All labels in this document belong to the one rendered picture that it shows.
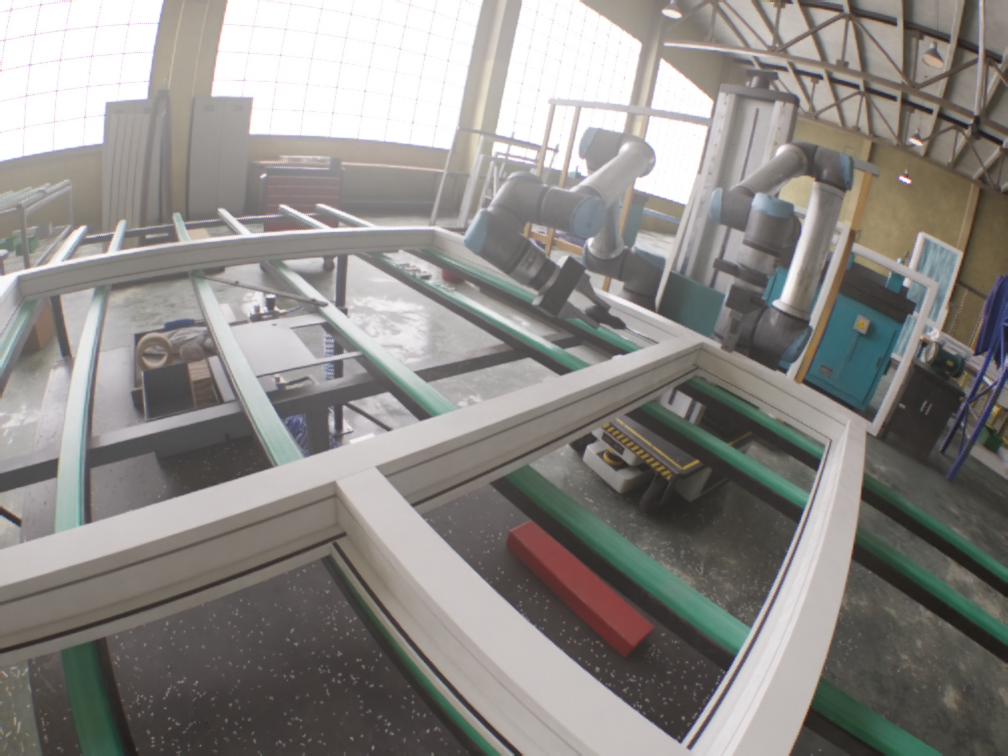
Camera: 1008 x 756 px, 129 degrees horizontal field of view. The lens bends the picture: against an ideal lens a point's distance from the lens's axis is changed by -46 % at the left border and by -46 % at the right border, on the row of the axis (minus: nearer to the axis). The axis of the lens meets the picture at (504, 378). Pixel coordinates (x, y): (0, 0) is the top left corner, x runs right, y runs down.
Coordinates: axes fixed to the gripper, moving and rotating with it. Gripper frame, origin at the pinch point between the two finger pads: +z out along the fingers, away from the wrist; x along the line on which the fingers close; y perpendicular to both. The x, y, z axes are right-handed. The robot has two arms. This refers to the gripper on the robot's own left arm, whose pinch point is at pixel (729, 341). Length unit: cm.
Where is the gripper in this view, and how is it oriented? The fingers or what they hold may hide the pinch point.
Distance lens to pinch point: 105.1
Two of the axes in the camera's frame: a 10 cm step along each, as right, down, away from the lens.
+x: 7.1, -2.0, 6.8
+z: -1.8, 8.7, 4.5
